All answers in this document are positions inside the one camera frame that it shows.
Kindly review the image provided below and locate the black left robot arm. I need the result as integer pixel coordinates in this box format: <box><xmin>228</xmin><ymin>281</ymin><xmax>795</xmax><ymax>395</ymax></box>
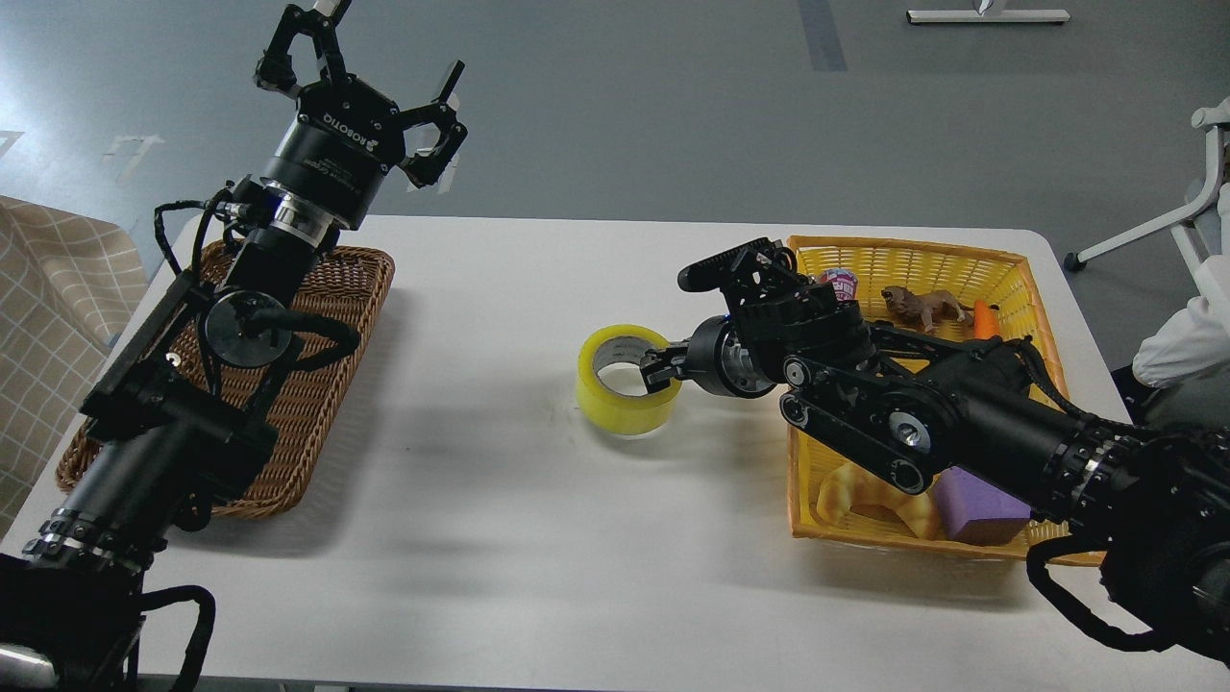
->
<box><xmin>2</xmin><ymin>1</ymin><xmax>467</xmax><ymax>691</ymax></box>

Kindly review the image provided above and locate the yellow tape roll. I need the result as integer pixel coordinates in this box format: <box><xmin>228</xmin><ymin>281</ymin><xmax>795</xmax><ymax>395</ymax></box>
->
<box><xmin>574</xmin><ymin>324</ymin><xmax>681</xmax><ymax>436</ymax></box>

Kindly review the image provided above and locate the white office chair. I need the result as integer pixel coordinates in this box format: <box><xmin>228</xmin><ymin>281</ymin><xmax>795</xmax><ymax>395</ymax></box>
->
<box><xmin>1063</xmin><ymin>96</ymin><xmax>1230</xmax><ymax>299</ymax></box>

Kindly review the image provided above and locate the yellow plastic basket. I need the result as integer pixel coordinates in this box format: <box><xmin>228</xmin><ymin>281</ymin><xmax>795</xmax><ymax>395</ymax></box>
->
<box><xmin>787</xmin><ymin>235</ymin><xmax>1068</xmax><ymax>559</ymax></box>

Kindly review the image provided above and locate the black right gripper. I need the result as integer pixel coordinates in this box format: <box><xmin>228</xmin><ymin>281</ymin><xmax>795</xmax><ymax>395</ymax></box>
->
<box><xmin>640</xmin><ymin>315</ymin><xmax>777</xmax><ymax>399</ymax></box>

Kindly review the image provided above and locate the brown wicker basket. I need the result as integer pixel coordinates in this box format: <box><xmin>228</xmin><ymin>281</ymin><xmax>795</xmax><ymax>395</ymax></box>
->
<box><xmin>54</xmin><ymin>240</ymin><xmax>396</xmax><ymax>520</ymax></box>

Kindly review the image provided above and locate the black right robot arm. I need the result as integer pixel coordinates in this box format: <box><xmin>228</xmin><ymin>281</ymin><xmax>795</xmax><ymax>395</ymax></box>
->
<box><xmin>640</xmin><ymin>238</ymin><xmax>1229</xmax><ymax>663</ymax></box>

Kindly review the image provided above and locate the toy croissant bread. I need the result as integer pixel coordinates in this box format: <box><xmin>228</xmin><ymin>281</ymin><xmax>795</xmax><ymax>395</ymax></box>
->
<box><xmin>814</xmin><ymin>461</ymin><xmax>942</xmax><ymax>540</ymax></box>

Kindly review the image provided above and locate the small red drink can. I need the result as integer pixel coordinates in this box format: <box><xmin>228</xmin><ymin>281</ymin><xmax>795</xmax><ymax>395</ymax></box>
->
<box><xmin>815</xmin><ymin>267</ymin><xmax>859</xmax><ymax>302</ymax></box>

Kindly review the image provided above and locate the purple foam block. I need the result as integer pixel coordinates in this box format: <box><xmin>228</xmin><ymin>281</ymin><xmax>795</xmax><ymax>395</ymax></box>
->
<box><xmin>932</xmin><ymin>467</ymin><xmax>1031</xmax><ymax>546</ymax></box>

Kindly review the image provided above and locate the seated person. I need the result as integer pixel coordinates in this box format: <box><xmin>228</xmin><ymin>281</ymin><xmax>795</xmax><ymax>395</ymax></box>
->
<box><xmin>1130</xmin><ymin>183</ymin><xmax>1230</xmax><ymax>433</ymax></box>

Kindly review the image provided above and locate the white stand base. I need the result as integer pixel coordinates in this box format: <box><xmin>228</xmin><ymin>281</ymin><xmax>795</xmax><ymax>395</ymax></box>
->
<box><xmin>905</xmin><ymin>1</ymin><xmax>1071</xmax><ymax>26</ymax></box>

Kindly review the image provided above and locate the brown toy lion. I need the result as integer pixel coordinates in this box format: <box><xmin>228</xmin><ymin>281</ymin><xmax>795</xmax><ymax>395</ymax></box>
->
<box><xmin>879</xmin><ymin>285</ymin><xmax>972</xmax><ymax>334</ymax></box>

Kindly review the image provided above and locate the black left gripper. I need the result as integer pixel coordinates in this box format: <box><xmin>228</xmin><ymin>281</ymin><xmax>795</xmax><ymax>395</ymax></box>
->
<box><xmin>255</xmin><ymin>0</ymin><xmax>469</xmax><ymax>235</ymax></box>

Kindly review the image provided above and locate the orange toy carrot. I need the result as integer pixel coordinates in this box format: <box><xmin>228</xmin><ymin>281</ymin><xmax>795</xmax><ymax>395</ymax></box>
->
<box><xmin>972</xmin><ymin>301</ymin><xmax>1002</xmax><ymax>340</ymax></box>

